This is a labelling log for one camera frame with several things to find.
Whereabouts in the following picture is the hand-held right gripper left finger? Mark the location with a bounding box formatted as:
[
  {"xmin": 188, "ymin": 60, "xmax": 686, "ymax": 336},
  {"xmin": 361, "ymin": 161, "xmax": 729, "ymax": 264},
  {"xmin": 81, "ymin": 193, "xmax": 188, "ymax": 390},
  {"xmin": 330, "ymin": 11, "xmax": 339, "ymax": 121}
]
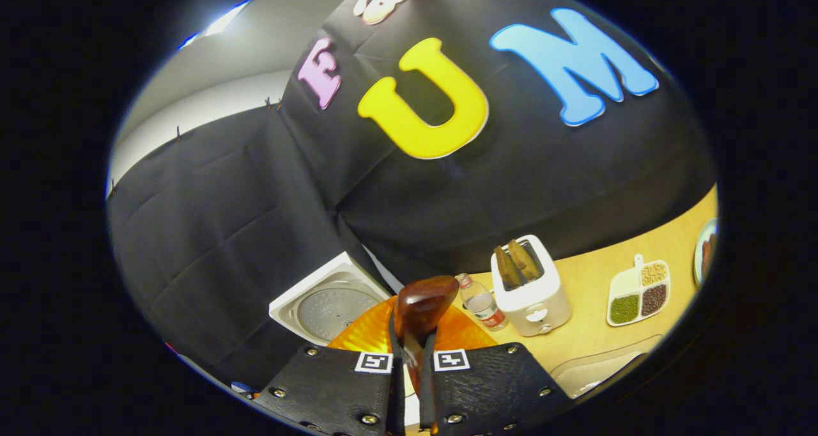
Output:
[{"xmin": 252, "ymin": 295, "xmax": 406, "ymax": 436}]

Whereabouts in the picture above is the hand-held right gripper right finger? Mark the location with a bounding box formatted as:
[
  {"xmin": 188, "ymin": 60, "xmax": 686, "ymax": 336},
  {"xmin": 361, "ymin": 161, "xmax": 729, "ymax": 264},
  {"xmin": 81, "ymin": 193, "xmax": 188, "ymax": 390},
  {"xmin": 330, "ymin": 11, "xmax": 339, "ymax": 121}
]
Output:
[{"xmin": 419, "ymin": 308, "xmax": 576, "ymax": 436}]

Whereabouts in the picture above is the white rice cooker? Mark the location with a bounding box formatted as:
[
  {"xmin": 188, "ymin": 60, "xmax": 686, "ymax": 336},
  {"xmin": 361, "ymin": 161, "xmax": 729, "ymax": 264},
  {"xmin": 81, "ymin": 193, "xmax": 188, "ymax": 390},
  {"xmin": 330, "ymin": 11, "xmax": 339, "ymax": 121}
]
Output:
[{"xmin": 268, "ymin": 252, "xmax": 392, "ymax": 347}]

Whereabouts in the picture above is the brown wooden spoon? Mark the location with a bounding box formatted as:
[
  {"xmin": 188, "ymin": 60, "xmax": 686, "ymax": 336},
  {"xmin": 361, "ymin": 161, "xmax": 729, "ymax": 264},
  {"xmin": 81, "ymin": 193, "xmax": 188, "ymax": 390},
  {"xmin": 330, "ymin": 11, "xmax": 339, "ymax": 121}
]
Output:
[{"xmin": 392, "ymin": 275, "xmax": 461, "ymax": 392}]

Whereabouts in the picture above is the clear rice container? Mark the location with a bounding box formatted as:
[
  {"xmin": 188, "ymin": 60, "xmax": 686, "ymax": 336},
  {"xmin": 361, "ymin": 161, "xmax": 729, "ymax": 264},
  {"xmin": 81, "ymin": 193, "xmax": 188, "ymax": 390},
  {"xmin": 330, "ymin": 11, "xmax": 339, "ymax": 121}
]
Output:
[{"xmin": 551, "ymin": 334, "xmax": 665, "ymax": 400}]

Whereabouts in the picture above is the clear plastic water bottle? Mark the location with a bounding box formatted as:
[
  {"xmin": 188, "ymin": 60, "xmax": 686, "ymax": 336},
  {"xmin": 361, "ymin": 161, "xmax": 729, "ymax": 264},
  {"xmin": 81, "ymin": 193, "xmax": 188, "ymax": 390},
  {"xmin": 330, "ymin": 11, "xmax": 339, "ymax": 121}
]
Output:
[{"xmin": 455, "ymin": 272, "xmax": 509, "ymax": 332}]

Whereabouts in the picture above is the white toaster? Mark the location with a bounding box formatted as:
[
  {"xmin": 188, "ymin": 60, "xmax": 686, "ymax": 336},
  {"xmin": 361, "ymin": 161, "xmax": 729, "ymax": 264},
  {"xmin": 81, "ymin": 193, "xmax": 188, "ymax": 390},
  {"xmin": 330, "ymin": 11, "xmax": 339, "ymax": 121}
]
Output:
[{"xmin": 490, "ymin": 235, "xmax": 573, "ymax": 338}]

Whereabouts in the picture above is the brown bread slice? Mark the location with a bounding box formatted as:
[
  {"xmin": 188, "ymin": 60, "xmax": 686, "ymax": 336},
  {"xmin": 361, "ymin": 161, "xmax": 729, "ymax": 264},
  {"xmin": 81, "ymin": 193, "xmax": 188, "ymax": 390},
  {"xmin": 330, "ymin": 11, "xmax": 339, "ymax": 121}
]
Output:
[
  {"xmin": 494, "ymin": 244, "xmax": 525, "ymax": 290},
  {"xmin": 508, "ymin": 238, "xmax": 542, "ymax": 281}
]

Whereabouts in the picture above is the white divided bean dish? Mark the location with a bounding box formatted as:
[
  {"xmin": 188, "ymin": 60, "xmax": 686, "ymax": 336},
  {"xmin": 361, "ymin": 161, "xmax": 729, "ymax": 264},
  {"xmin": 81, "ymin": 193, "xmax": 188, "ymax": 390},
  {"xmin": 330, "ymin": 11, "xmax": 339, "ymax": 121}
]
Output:
[{"xmin": 606, "ymin": 254, "xmax": 670, "ymax": 327}]

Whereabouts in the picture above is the black backdrop cloth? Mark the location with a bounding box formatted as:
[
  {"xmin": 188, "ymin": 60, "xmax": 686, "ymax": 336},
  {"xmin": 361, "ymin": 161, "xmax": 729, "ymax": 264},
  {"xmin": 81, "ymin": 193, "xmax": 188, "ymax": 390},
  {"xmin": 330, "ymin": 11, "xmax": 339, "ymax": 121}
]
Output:
[{"xmin": 105, "ymin": 0, "xmax": 716, "ymax": 392}]

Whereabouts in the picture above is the pale green plate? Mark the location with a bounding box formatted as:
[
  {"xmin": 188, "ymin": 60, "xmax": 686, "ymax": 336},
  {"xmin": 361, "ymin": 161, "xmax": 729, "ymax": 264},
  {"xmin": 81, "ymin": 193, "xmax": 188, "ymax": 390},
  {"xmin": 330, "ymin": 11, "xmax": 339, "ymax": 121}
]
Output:
[{"xmin": 693, "ymin": 219, "xmax": 718, "ymax": 286}]

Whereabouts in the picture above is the ceiling light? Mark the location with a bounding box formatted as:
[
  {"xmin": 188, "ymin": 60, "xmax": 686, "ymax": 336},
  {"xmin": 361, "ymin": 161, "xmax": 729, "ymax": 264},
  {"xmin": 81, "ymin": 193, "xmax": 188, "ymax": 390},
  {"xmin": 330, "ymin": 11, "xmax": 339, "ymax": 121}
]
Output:
[{"xmin": 179, "ymin": 0, "xmax": 251, "ymax": 50}]

